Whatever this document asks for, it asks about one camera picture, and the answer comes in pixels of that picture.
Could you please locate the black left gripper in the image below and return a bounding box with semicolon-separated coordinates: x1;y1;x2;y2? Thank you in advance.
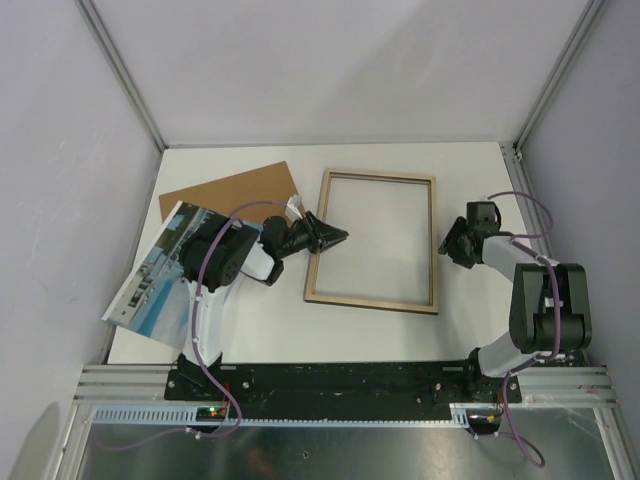
277;211;348;259

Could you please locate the wooden picture frame black front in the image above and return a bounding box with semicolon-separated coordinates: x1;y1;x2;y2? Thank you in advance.
304;168;440;315

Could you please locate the building photo print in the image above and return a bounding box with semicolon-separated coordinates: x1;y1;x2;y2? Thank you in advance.
101;200;263;351

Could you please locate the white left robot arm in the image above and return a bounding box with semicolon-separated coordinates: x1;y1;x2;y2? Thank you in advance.
179;212;349;400

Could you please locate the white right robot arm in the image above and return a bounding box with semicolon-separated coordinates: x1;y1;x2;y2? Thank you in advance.
438;201;593;401

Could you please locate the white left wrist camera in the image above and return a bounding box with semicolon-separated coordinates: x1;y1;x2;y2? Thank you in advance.
285;194;303;221

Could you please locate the brown frame backing board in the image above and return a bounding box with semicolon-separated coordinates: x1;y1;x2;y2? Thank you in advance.
159;162;298;220

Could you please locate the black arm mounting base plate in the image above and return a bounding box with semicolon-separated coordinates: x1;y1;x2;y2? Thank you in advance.
164;358;522;422

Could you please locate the aluminium table edge rail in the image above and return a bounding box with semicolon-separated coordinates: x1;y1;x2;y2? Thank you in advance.
498;141;611;402

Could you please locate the white slotted cable duct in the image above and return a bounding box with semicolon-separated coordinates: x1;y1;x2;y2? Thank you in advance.
92;404;502;428

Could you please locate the right aluminium corner post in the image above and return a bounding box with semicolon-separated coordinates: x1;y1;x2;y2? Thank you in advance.
512;0;610;151

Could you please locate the aluminium corner post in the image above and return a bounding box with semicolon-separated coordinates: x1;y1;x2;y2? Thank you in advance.
512;0;610;151
74;0;167;154

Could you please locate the left aluminium corner post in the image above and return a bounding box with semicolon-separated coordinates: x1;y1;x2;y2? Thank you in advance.
74;0;167;154

